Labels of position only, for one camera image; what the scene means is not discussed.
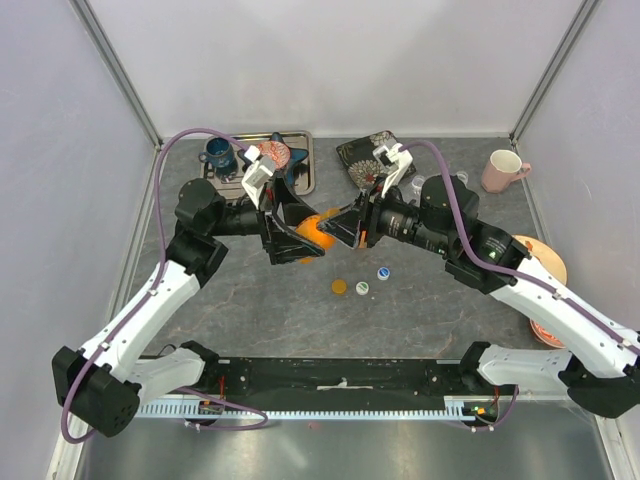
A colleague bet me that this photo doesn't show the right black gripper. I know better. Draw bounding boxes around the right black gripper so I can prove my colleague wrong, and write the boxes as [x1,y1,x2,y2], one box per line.
[318,172,454,256]

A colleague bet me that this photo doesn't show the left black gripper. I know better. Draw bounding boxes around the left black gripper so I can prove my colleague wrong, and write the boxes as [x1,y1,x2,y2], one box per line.
[208,173,325,263]

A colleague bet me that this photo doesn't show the green label water bottle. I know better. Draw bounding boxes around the green label water bottle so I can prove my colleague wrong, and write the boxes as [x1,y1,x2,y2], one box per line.
[403,174,426,204]

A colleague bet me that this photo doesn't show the blue white bottle cap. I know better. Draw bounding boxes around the blue white bottle cap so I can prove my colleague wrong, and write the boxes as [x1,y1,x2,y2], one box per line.
[376,267,391,281]

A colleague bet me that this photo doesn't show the orange bottle cap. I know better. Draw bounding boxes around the orange bottle cap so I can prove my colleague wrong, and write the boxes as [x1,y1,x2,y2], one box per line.
[331,279,348,295]

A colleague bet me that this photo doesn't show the green white bottle cap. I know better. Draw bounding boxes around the green white bottle cap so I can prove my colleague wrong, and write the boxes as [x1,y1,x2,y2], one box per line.
[355,281,370,296]

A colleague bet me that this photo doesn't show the clear Pocari Sweat bottle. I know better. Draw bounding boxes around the clear Pocari Sweat bottle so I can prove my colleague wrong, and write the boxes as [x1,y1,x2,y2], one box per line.
[456,171,469,183]

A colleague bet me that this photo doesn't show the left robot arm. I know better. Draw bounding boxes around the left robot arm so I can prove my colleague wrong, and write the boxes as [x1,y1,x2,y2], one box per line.
[52,174,325,437]

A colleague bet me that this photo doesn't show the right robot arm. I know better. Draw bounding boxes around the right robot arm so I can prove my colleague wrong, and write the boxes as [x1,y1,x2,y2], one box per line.
[318,175,639,418]

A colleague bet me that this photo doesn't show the black floral rectangular plate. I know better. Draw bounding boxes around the black floral rectangular plate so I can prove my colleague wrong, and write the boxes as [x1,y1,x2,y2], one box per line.
[336,130,397,190]

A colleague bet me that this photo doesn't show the orange patterned bowl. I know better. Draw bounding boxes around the orange patterned bowl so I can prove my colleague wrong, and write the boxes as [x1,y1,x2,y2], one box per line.
[258,140,291,170]

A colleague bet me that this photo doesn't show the blue star-shaped dish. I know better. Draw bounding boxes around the blue star-shaped dish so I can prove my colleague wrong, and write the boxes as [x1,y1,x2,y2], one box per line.
[247,131,312,186]

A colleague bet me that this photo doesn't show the metal tray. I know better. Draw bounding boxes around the metal tray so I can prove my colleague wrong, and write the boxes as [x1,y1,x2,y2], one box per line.
[198,131,315,200]

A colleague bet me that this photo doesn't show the blue mug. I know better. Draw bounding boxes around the blue mug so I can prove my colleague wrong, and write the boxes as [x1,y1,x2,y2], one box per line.
[198,137,237,172]

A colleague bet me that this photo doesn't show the pink mug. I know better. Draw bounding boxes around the pink mug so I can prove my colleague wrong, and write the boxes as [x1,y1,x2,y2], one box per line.
[481,149,532,193]

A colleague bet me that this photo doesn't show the beige bird plate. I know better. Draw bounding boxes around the beige bird plate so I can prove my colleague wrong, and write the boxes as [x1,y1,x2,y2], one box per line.
[514,235,568,285]

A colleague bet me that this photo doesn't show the red white patterned bowl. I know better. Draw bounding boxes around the red white patterned bowl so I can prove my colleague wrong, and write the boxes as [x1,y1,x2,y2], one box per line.
[529,320,565,349]

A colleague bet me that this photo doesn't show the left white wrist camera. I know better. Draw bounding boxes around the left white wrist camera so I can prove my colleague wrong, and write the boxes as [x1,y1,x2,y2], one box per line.
[241,145,276,209]

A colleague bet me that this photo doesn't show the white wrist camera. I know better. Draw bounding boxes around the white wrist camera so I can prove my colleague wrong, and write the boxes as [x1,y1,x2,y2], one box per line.
[373,141,413,198]
[241,145,276,209]

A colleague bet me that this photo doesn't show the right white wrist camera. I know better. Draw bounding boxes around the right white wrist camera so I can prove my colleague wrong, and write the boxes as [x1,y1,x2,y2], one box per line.
[373,141,413,198]

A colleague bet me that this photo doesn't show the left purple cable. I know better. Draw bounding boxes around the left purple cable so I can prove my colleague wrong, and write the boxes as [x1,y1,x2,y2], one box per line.
[59,127,270,445]

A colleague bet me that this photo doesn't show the purple cable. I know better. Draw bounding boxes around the purple cable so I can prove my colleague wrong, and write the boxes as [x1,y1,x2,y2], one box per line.
[399,139,640,351]
[59,127,270,445]

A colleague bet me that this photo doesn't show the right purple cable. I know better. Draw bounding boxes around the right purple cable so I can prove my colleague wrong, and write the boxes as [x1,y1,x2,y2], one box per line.
[399,139,640,351]

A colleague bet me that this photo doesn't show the slotted cable duct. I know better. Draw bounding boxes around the slotted cable duct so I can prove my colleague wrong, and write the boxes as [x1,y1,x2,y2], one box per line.
[136,394,490,421]

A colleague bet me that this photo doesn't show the right aluminium frame post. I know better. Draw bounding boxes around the right aluminium frame post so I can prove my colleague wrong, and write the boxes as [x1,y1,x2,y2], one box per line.
[509,0,601,149]

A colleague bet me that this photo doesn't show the aluminium frame post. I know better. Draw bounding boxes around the aluminium frame post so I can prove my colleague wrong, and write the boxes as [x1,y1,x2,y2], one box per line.
[509,0,601,149]
[69,0,163,149]

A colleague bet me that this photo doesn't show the left aluminium frame post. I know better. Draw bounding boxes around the left aluminium frame post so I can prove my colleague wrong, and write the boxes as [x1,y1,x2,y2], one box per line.
[69,0,163,149]

